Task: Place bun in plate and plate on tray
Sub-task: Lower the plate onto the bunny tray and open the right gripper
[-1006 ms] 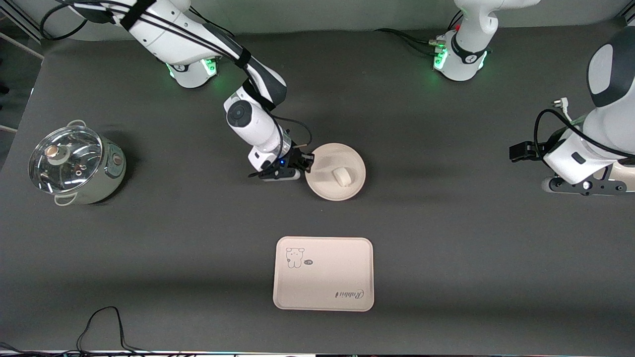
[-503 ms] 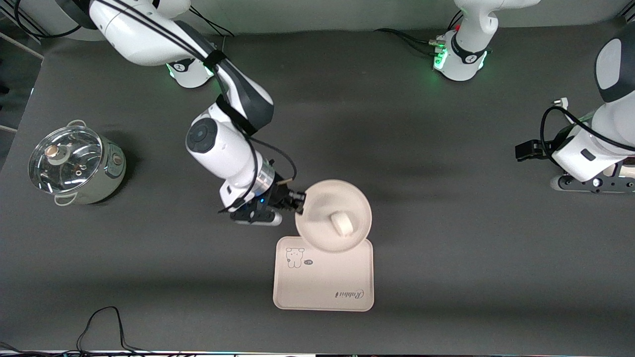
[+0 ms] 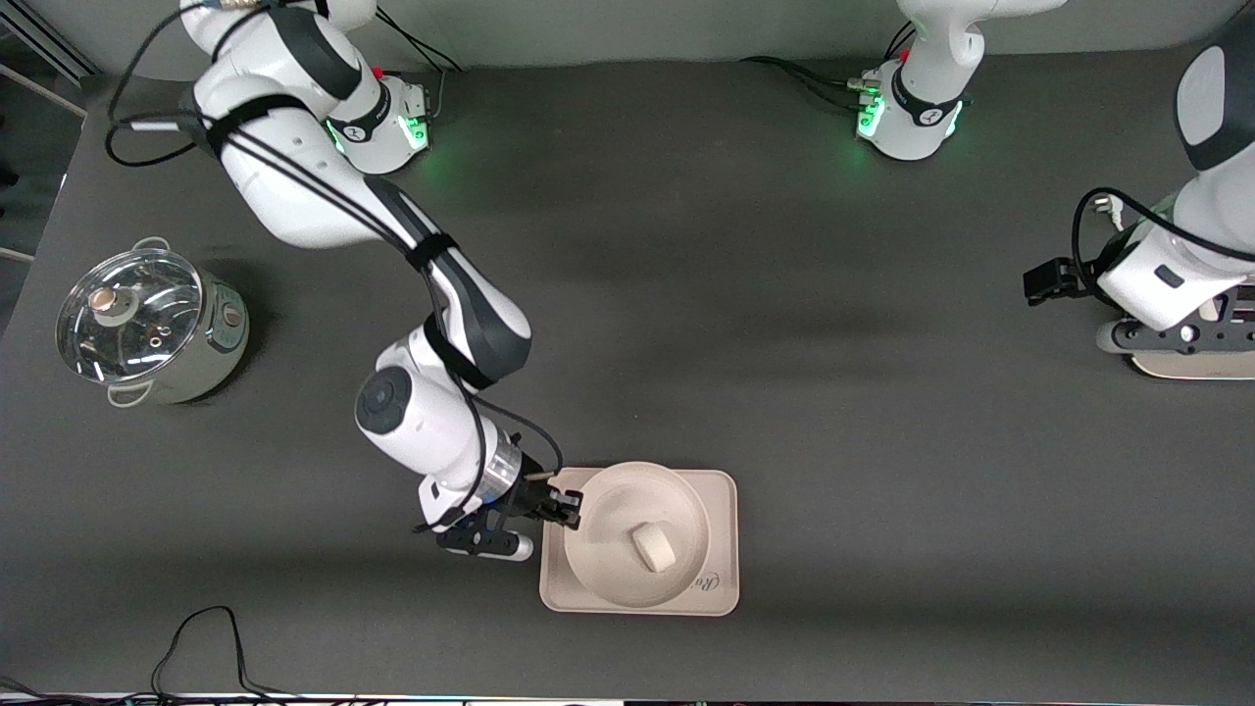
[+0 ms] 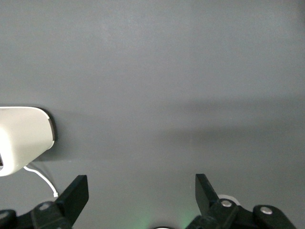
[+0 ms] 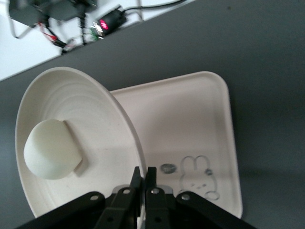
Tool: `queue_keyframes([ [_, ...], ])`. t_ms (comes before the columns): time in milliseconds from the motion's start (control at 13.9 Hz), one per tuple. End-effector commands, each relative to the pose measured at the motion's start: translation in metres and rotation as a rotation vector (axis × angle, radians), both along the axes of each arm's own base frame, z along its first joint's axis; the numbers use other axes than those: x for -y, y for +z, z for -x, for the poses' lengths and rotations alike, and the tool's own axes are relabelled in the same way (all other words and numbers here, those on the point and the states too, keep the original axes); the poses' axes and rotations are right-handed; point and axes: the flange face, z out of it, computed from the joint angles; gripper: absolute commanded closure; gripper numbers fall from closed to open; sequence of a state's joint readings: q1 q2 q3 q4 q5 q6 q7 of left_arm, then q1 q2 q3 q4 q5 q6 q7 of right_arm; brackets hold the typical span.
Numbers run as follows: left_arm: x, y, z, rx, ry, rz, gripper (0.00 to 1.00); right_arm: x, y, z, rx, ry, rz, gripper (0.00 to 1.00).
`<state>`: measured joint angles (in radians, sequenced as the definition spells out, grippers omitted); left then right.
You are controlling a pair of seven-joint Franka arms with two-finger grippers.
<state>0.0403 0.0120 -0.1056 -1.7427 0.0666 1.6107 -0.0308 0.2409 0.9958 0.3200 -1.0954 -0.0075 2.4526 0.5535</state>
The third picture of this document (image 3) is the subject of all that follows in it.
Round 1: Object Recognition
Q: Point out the round cream plate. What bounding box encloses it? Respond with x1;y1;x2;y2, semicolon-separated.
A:
563;461;711;609

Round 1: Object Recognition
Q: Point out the small white bun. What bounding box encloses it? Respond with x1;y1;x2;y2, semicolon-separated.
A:
628;524;678;574

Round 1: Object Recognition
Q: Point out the cream rectangular tray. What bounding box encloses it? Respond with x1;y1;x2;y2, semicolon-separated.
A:
538;467;740;617

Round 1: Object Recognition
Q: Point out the cream toaster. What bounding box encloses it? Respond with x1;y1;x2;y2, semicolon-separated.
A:
1126;284;1255;380

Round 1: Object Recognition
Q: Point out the pale green electric pot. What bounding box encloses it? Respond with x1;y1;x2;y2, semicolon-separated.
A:
56;235;250;408

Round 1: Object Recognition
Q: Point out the glass pot lid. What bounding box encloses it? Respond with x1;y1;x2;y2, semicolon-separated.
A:
56;248;205;384

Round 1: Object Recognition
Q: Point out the black left arm base cable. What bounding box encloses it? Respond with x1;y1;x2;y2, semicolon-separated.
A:
740;22;918;115

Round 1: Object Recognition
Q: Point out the black arm base cable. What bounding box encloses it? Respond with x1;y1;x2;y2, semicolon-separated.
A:
740;22;918;115
371;8;464;121

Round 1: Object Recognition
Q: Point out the black loose table cable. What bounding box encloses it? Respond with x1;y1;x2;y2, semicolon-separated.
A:
0;605;315;705

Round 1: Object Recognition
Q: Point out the black right arm base cable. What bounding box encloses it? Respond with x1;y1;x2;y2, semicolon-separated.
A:
371;8;464;121

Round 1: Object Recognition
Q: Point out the aluminium frame rail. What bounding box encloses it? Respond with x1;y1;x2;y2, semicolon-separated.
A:
0;0;101;119

